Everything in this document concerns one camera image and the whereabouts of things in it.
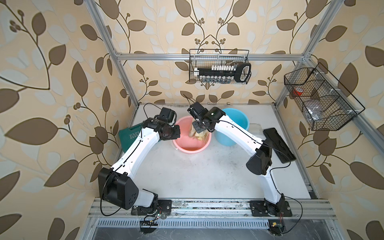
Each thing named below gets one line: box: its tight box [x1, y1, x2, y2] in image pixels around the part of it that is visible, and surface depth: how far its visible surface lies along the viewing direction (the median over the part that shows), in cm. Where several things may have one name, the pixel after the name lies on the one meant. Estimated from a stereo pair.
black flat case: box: [263, 127, 296, 164], surface depth 97 cm
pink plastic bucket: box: [172, 116, 212, 154], surface depth 82 cm
